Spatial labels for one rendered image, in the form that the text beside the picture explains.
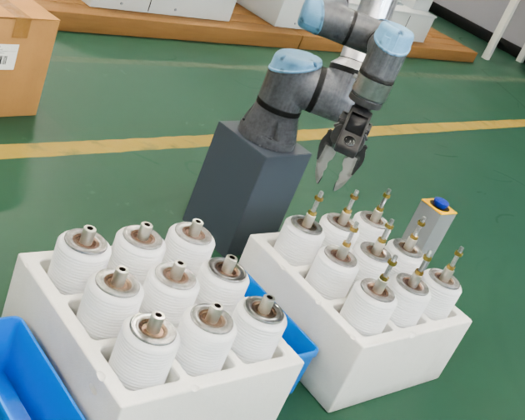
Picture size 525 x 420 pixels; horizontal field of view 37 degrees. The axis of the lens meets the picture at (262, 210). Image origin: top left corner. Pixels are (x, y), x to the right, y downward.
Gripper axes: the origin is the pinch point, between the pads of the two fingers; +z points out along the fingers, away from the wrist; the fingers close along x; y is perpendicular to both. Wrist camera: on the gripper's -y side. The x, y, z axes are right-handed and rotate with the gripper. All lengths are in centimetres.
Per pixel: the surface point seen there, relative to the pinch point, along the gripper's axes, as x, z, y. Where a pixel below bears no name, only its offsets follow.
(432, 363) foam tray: -39.3, 30.7, 2.6
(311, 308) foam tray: -8.1, 21.6, -14.0
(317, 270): -5.8, 15.7, -8.6
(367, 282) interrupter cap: -16.1, 11.8, -11.7
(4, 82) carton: 93, 26, 34
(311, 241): -2.1, 13.1, -2.3
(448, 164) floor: -41, 37, 171
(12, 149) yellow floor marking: 80, 37, 21
